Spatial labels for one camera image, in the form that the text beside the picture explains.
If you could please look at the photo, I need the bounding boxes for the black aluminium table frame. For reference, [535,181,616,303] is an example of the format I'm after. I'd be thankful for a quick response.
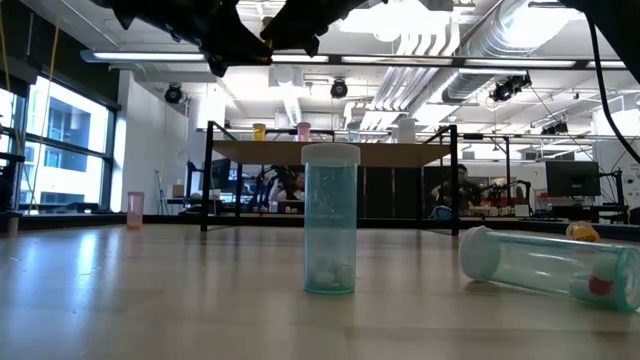
[0,212,640,241]

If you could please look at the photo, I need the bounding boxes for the silver ventilation duct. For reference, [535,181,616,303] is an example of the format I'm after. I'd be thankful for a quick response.
[442,0,584,104]

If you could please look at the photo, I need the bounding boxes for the person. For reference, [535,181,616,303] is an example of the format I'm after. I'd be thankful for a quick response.
[432,163,481,211]
[282,172,307,202]

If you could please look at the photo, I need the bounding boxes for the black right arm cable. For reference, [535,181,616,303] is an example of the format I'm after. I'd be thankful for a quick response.
[585,17,640,152]

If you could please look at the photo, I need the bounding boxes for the black computer monitor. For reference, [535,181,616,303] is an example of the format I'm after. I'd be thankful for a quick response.
[544,159,602,198]

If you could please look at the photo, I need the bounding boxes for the yellow cable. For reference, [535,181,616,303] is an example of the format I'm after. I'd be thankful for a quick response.
[27,24,61,214]

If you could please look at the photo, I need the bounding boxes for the teal medicine bottle white pills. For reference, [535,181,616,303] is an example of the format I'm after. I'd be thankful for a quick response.
[300,143,361,296]

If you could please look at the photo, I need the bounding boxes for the black overhead light bar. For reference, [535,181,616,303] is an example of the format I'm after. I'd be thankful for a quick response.
[79,48,640,71]

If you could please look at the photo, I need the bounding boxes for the large window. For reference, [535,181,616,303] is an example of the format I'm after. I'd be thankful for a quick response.
[0,74,119,214]

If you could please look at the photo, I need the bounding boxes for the teal medicine bottle red pill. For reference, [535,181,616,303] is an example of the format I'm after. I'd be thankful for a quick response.
[458,225,640,314]

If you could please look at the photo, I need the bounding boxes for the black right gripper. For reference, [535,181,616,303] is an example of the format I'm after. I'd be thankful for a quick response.
[259,0,389,56]

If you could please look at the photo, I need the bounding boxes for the wooden shelf black metal frame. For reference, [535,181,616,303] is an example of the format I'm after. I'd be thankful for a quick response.
[200,120,460,237]

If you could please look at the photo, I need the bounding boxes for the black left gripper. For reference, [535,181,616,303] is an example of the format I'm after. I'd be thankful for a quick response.
[92,0,274,79]

